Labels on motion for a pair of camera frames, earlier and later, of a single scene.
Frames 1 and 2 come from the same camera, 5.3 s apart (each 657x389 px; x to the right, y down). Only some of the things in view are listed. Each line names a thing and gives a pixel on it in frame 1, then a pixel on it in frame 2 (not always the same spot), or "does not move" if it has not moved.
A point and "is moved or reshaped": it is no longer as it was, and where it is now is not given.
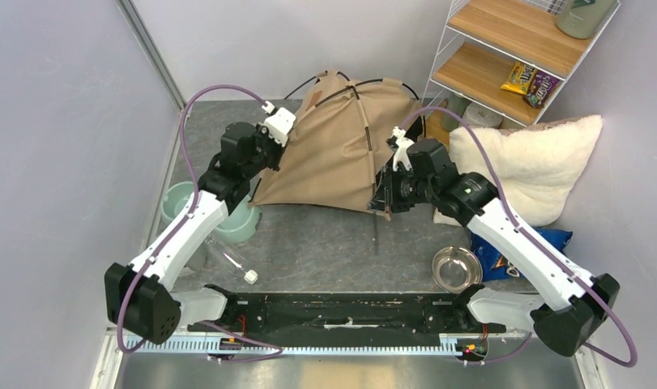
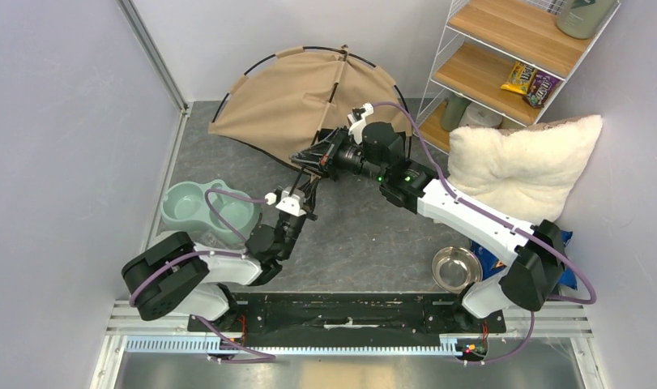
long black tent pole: (369, 144) -> (328, 103)
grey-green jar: (583, 19) does not move
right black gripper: (384, 198) -> (322, 158)
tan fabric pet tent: (340, 145) is moved or reshaped
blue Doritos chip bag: (497, 267) does not move
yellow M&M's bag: (518, 78) does not move
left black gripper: (262, 133) -> (309, 190)
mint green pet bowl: (236, 227) does not move
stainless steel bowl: (454, 268) does not move
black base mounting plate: (349, 313) does not move
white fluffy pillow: (538, 167) does not move
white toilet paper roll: (476, 115) does not move
